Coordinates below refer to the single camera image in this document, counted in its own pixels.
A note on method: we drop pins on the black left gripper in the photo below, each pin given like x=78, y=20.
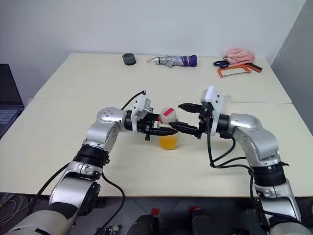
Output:
x=143, y=126

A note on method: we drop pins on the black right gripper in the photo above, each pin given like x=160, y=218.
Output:
x=204, y=122

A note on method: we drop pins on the clear bottle with red tape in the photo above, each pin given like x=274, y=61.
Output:
x=168, y=143

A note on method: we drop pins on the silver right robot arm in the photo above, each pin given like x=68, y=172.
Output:
x=256, y=137

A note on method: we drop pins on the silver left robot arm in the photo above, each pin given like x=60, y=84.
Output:
x=105, y=120

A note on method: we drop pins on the folded silver purple umbrella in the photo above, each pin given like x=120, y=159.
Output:
x=174, y=60

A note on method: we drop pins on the orange hacksaw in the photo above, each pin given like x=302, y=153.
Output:
x=238, y=69

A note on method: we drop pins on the dark grey round cap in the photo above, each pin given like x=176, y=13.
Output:
x=128, y=59

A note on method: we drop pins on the pink towel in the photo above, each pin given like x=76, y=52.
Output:
x=238, y=55

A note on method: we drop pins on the dark rounded shape red tag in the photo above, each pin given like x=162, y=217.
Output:
x=144, y=224
x=206, y=221

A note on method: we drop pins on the dark laptop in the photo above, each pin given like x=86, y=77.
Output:
x=7, y=85

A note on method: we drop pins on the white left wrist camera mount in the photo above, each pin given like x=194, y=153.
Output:
x=141, y=102

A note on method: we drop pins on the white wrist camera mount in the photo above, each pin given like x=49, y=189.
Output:
x=212, y=94
x=141, y=102

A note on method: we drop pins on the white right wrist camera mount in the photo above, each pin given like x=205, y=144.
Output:
x=212, y=94

